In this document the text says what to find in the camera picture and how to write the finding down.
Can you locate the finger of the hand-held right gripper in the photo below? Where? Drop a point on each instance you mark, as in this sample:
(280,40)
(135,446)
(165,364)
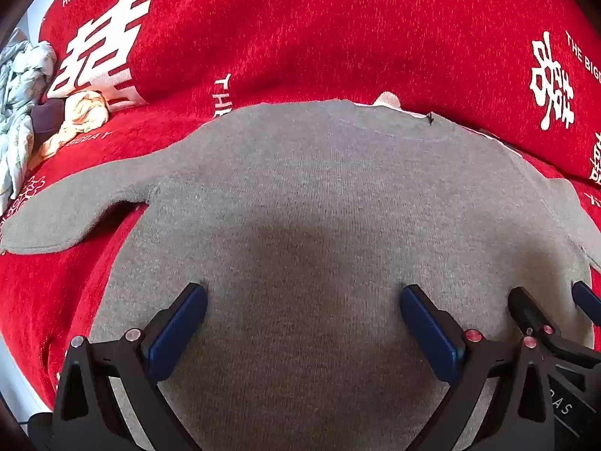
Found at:
(589,300)
(528,307)

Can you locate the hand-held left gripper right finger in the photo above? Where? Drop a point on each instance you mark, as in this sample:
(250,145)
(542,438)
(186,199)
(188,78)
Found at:
(429,333)

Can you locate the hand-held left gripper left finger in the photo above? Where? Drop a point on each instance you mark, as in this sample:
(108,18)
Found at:
(181,329)

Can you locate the grey knit sweater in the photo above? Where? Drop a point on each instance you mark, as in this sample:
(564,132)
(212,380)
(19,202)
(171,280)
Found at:
(300,197)

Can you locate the red printed bed blanket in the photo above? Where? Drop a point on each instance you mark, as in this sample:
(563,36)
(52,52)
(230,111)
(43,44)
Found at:
(56,291)

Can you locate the orange and cream cloth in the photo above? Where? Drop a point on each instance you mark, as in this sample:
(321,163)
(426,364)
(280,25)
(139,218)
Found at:
(84,108)

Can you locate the dark purple cloth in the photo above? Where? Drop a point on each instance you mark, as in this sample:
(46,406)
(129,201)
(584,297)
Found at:
(47,117)

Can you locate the pale blue patterned cloth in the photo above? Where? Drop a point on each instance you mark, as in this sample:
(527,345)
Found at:
(19,103)

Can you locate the folded red printed quilt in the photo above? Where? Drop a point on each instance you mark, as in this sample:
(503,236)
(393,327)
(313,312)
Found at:
(328,33)

